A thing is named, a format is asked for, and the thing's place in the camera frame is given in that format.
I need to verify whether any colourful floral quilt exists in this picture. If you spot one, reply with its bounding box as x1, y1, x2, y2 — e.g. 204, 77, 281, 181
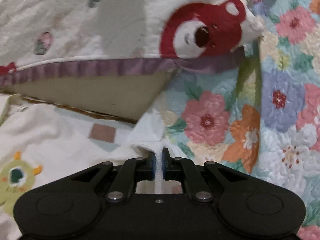
155, 0, 319, 239

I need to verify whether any cream white knit sweater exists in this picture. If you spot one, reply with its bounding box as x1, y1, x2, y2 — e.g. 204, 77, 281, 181
108, 108, 186, 194

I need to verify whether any beige bed base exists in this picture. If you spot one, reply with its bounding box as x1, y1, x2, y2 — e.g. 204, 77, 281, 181
4, 70, 175, 120

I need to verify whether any white bear print quilt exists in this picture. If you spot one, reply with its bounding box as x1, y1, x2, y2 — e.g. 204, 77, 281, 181
1, 0, 263, 87

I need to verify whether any checkered panda cartoon rug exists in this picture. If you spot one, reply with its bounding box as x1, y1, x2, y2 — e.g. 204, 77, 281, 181
1, 94, 138, 239

